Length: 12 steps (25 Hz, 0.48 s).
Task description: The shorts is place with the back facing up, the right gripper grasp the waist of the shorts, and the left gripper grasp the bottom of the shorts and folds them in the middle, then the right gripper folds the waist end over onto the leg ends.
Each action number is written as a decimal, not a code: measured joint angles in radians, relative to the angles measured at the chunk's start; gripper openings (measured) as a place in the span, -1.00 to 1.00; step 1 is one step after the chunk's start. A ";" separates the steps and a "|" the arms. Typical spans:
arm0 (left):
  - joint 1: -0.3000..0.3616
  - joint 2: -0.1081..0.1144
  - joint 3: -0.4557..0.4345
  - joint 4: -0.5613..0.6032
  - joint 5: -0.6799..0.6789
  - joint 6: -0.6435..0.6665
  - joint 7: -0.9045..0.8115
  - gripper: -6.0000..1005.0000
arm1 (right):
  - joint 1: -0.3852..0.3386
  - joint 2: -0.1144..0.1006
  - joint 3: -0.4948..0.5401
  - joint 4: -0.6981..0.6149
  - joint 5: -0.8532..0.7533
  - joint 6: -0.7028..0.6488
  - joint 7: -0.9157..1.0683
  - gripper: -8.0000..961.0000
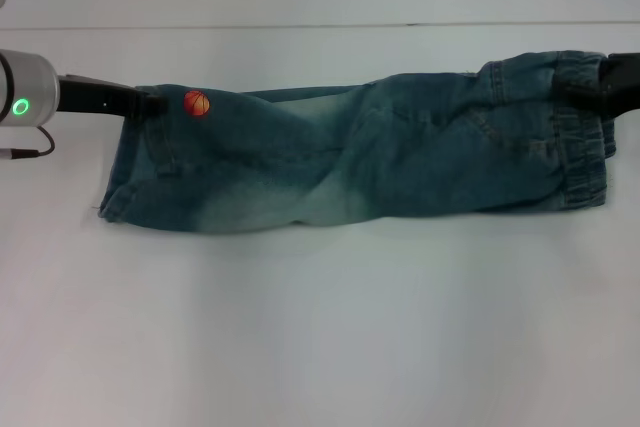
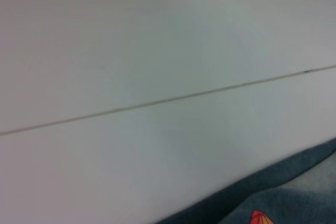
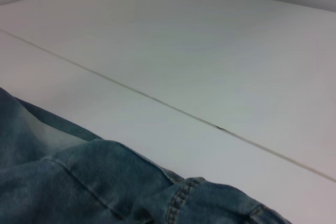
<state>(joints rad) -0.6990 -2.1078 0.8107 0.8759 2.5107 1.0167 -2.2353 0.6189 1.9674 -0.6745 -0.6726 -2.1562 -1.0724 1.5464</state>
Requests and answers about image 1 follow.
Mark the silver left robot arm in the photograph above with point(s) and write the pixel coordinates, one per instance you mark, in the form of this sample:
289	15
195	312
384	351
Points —
30	87

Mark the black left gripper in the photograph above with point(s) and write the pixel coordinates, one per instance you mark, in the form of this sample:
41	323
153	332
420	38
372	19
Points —
95	96

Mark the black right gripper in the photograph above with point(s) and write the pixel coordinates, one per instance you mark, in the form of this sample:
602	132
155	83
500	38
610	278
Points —
622	82

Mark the blue denim shorts with print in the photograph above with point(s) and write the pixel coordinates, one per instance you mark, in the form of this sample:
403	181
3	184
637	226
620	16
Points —
375	162

